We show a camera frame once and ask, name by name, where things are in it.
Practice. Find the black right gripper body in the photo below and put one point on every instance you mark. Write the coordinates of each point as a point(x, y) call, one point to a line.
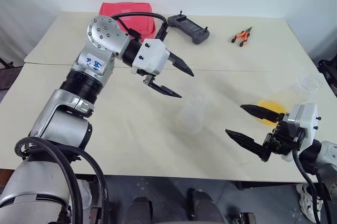
point(283, 140)

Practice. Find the white black sneaker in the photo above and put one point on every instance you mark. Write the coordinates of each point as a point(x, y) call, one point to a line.
point(308, 203)

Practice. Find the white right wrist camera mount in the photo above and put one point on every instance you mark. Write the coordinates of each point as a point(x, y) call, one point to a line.
point(305, 118)

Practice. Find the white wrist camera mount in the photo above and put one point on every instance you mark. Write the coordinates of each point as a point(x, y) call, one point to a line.
point(151, 57)
point(305, 118)

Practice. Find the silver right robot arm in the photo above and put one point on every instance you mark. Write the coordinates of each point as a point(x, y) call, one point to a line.
point(329, 155)

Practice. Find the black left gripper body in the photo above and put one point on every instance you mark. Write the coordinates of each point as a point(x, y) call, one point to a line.
point(147, 76)

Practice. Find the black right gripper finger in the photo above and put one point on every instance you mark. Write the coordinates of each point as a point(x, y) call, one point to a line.
point(250, 143)
point(260, 112)

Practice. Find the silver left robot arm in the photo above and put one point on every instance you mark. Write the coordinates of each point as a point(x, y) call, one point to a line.
point(105, 37)

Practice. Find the clear plastic cup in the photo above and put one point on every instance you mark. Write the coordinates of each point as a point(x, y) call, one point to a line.
point(289, 95)

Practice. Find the orange black pliers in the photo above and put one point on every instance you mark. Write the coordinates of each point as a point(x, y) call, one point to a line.
point(242, 36)

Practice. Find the grey handheld controller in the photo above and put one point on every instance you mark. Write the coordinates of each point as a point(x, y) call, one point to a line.
point(188, 26)

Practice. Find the black stand leg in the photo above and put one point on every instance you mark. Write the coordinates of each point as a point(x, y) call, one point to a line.
point(6, 63)

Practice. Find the red fabric bag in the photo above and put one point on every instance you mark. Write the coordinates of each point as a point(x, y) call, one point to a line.
point(137, 8)

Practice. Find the black stand base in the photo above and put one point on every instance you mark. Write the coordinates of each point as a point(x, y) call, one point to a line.
point(327, 69)

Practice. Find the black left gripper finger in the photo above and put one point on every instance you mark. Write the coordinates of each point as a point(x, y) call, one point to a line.
point(181, 65)
point(166, 91)

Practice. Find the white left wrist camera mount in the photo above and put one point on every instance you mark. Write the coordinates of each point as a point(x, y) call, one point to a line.
point(151, 57)

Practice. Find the clear plastic conical flask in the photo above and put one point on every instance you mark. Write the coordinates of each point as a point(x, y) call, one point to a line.
point(189, 120)

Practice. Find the dark rounded shape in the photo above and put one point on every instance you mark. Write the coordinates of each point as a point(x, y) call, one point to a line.
point(204, 208)
point(140, 211)

